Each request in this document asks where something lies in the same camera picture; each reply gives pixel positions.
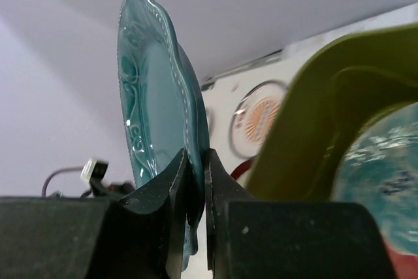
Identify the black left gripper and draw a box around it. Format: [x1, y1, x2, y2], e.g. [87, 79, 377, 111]
[48, 179, 137, 200]

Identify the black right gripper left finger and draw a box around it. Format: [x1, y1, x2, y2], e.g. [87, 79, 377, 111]
[1, 150, 190, 278]

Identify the red rimmed beige plate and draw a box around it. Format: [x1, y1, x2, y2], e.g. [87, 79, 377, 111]
[231, 158, 254, 180]

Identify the white green rimmed plate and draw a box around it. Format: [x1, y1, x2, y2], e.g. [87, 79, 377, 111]
[205, 108, 214, 137]

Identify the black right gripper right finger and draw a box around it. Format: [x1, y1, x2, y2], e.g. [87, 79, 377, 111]
[204, 149, 396, 278]

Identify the white orange sunburst plate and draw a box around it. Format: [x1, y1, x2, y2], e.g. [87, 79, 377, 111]
[229, 80, 287, 159]

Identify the red teal flower plate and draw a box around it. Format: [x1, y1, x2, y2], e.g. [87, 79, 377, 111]
[331, 103, 417, 278]

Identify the teal scalloped plate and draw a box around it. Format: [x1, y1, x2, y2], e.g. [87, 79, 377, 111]
[117, 0, 210, 267]

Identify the olive green plastic bin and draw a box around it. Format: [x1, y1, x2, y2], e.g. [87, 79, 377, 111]
[246, 24, 417, 201]

